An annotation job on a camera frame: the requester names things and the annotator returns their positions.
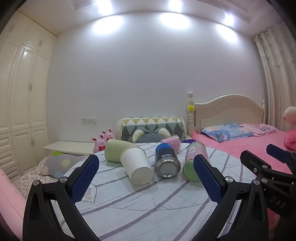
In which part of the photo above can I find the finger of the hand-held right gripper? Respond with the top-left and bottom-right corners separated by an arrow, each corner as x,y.
240,150 -> 296,193
266,144 -> 296,166

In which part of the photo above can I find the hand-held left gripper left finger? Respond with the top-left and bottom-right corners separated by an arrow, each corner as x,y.
22,153 -> 102,241

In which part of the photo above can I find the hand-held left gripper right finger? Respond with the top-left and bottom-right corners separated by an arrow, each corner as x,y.
193,154 -> 281,241

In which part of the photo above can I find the white cup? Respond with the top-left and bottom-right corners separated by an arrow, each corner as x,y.
120,146 -> 154,185

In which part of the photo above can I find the pink and green cup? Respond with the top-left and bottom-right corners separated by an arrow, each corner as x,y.
182,141 -> 209,182

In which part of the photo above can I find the light green cup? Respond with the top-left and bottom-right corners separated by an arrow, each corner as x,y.
105,139 -> 141,164

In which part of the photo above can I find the blue cup with metal base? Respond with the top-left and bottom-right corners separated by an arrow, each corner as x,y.
154,143 -> 181,179

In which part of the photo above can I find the pink pig plush toy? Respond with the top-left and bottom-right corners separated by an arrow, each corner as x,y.
283,107 -> 296,151

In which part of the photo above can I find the grey flower pillow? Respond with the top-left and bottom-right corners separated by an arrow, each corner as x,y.
43,151 -> 88,179

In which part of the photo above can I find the pink bed sheet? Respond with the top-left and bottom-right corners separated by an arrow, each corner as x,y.
190,128 -> 296,178

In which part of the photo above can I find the pink printed pillow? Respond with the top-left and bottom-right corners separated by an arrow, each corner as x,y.
239,123 -> 279,137

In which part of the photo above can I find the white nightstand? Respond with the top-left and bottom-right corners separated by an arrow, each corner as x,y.
43,141 -> 97,157

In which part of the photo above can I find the pink bunny toy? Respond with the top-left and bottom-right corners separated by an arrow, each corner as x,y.
91,137 -> 107,153
105,128 -> 116,142

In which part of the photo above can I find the blue printed pillow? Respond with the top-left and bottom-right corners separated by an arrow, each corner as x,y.
200,123 -> 254,141

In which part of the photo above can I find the heart print sheet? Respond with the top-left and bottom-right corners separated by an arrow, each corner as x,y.
13,157 -> 60,200

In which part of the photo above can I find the cream bed headboard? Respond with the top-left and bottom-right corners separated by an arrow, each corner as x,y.
186,91 -> 267,136

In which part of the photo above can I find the grey bear pillow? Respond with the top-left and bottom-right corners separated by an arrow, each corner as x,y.
130,128 -> 171,144

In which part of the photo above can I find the pink blanket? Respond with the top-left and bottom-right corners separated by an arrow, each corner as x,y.
0,169 -> 28,233

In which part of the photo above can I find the cream patterned curtain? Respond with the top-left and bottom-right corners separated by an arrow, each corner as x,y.
253,24 -> 296,133

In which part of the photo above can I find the triangle patterned cushion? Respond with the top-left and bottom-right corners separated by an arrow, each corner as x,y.
117,117 -> 187,142

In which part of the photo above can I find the cream wardrobe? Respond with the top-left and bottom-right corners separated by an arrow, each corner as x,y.
0,10 -> 59,184

